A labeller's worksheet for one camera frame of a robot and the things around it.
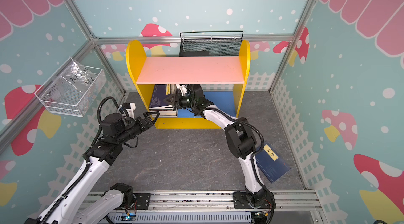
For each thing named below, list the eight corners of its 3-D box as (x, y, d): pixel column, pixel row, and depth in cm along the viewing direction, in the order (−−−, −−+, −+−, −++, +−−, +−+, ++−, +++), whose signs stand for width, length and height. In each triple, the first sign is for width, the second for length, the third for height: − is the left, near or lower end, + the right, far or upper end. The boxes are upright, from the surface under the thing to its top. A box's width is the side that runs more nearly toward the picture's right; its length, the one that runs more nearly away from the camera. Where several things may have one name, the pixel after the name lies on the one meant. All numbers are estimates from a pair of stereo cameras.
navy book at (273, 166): (271, 183, 81) (274, 181, 78) (249, 155, 91) (251, 152, 88) (287, 171, 85) (290, 169, 82) (265, 145, 95) (267, 142, 92)
